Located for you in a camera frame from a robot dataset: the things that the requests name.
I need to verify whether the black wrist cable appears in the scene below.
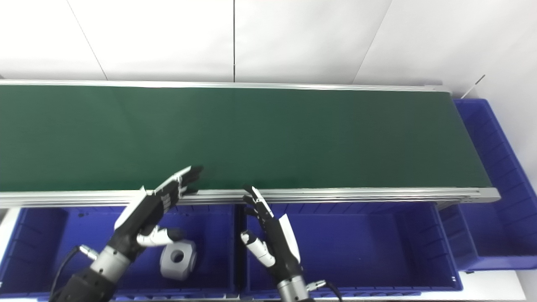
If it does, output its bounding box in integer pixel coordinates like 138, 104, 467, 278
306, 280, 342, 302
50, 245, 99, 294

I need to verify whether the blue plastic bin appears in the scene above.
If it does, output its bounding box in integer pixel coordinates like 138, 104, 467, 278
0, 204, 242, 300
436, 99, 537, 271
239, 203, 463, 296

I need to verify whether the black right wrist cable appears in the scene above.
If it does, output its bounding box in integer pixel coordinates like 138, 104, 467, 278
306, 280, 342, 302

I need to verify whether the left robot hand, white black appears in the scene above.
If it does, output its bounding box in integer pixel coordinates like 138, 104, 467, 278
110, 166, 204, 260

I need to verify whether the thin dark rod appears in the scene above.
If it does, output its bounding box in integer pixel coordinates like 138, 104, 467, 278
461, 75, 486, 99

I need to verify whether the white plastic cylindrical part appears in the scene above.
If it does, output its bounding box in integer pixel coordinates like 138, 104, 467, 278
159, 239, 198, 281

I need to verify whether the right robot hand, white black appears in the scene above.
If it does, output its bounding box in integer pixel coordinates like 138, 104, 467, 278
240, 185, 303, 286

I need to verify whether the green conveyor belt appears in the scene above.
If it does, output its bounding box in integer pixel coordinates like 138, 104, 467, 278
0, 85, 492, 193
0, 80, 501, 209

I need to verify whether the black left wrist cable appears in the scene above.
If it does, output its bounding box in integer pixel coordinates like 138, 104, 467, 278
50, 245, 99, 294

